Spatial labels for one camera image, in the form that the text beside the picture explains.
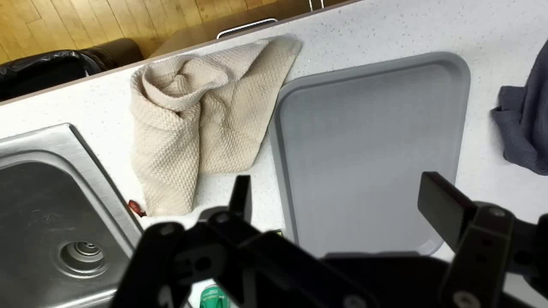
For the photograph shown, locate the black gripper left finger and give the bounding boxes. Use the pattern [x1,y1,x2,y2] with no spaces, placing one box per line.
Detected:
[112,177,378,308]

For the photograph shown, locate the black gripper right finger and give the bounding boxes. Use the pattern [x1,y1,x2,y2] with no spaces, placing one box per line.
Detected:
[419,171,548,308]

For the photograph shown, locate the dark blue waffle towel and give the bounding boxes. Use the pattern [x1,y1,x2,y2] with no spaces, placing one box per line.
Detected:
[492,43,548,177]

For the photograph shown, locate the beige waffle towel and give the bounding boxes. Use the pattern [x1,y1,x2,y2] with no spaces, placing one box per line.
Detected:
[131,36,302,216]

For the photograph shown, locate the grey plastic tray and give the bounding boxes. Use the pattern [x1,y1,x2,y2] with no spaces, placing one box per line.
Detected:
[271,52,472,257]

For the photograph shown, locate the green soap bottle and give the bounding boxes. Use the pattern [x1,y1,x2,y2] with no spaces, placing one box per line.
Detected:
[199,286,232,308]

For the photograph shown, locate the small red object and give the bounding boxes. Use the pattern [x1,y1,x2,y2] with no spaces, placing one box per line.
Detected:
[128,201,148,218]

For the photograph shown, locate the stainless steel sink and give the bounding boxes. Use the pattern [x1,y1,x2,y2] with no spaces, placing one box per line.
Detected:
[0,124,143,308]

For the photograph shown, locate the black trash bag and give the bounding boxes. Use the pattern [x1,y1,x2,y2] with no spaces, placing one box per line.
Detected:
[0,50,107,101]

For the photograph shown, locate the metal drawer handle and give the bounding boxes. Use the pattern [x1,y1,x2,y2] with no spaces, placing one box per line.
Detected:
[217,17,278,40]

